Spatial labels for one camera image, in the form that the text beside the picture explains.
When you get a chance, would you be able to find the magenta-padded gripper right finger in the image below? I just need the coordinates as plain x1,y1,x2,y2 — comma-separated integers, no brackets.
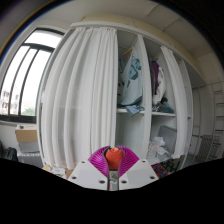
117,145,160,191

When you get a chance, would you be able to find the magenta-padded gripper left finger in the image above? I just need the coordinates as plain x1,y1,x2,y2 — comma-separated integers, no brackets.
67,145,111,191

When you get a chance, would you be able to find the colourful patterned cloth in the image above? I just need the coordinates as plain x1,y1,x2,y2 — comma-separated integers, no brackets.
151,161,171,179

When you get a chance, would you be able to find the small white printed carton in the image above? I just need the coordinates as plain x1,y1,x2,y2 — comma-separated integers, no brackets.
49,165,68,179

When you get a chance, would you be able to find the white shelf unit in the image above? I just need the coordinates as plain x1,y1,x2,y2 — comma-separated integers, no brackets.
114,28,194,166

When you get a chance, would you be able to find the white radiator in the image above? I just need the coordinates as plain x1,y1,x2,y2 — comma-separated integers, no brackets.
16,152,44,168

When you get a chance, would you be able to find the grey box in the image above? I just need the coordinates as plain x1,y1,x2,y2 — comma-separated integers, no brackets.
18,141,41,154

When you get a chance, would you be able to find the brown cardboard box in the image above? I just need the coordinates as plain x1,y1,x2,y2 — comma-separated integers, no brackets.
14,124,39,144

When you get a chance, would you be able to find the white curtain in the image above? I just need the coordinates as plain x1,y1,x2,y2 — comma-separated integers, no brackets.
38,26,119,169

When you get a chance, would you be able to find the black bag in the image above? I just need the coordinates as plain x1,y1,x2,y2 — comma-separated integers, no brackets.
0,141,19,163

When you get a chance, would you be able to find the black-framed window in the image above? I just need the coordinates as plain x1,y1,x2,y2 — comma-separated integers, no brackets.
0,28,64,124

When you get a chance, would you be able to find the black metal frame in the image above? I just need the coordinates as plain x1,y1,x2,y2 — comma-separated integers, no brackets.
165,154,186,175

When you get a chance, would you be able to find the white wire drying rack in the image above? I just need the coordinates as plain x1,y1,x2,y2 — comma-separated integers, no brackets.
196,133,223,161

